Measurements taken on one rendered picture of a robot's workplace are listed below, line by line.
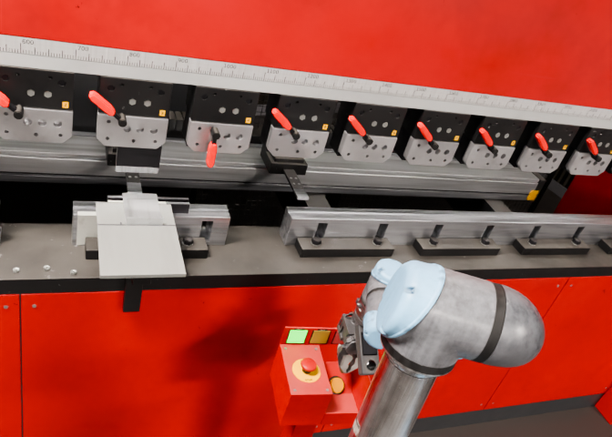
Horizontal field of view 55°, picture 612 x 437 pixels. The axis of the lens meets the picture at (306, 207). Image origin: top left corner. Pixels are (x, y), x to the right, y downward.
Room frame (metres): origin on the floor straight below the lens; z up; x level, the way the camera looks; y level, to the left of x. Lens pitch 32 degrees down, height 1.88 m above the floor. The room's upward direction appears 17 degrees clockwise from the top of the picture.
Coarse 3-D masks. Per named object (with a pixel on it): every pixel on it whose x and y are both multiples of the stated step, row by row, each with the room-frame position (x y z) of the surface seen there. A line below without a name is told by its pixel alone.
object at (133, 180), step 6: (108, 150) 1.33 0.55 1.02; (114, 150) 1.33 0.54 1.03; (108, 156) 1.32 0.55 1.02; (114, 156) 1.32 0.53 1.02; (108, 162) 1.32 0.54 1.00; (114, 162) 1.32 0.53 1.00; (126, 174) 1.27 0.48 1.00; (132, 174) 1.28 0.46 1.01; (138, 174) 1.29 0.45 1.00; (126, 180) 1.26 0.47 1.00; (132, 180) 1.26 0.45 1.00; (138, 180) 1.26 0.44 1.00; (132, 186) 1.23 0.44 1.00; (138, 186) 1.24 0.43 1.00; (132, 192) 1.21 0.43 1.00; (138, 192) 1.21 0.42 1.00
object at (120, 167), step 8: (120, 152) 1.16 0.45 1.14; (128, 152) 1.17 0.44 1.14; (136, 152) 1.17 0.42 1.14; (144, 152) 1.18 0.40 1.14; (152, 152) 1.19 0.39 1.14; (160, 152) 1.20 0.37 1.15; (120, 160) 1.16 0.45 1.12; (128, 160) 1.17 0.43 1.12; (136, 160) 1.17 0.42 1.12; (144, 160) 1.18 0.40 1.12; (152, 160) 1.19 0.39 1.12; (120, 168) 1.17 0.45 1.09; (128, 168) 1.18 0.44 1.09; (136, 168) 1.18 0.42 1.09; (144, 168) 1.19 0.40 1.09; (152, 168) 1.20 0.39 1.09
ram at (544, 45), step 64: (0, 0) 1.02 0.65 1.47; (64, 0) 1.07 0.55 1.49; (128, 0) 1.12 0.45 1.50; (192, 0) 1.18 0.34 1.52; (256, 0) 1.24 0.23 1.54; (320, 0) 1.31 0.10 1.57; (384, 0) 1.38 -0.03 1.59; (448, 0) 1.45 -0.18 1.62; (512, 0) 1.53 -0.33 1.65; (576, 0) 1.62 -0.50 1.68; (0, 64) 1.02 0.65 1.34; (64, 64) 1.07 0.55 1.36; (256, 64) 1.25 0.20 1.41; (320, 64) 1.32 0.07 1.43; (384, 64) 1.40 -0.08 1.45; (448, 64) 1.48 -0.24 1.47; (512, 64) 1.57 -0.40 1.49; (576, 64) 1.67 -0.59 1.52
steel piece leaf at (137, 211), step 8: (128, 200) 1.17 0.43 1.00; (136, 200) 1.18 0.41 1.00; (144, 200) 1.19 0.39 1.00; (152, 200) 1.20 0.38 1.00; (128, 208) 1.14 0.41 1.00; (136, 208) 1.15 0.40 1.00; (144, 208) 1.16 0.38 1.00; (152, 208) 1.17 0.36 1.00; (128, 216) 1.11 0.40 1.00; (136, 216) 1.12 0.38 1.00; (144, 216) 1.13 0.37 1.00; (152, 216) 1.14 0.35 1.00; (160, 216) 1.15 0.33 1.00; (128, 224) 1.08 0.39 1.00; (136, 224) 1.09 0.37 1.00; (144, 224) 1.10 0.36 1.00; (152, 224) 1.11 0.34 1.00; (160, 224) 1.12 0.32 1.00
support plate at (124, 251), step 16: (96, 208) 1.11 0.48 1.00; (112, 208) 1.12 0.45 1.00; (160, 208) 1.18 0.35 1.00; (112, 240) 1.01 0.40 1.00; (128, 240) 1.03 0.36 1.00; (144, 240) 1.04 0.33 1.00; (160, 240) 1.06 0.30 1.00; (176, 240) 1.08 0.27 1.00; (112, 256) 0.96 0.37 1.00; (128, 256) 0.98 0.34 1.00; (144, 256) 0.99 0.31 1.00; (160, 256) 1.01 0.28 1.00; (176, 256) 1.03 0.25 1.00; (112, 272) 0.91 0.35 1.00; (128, 272) 0.93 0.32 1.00; (144, 272) 0.94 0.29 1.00; (160, 272) 0.96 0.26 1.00; (176, 272) 0.97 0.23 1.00
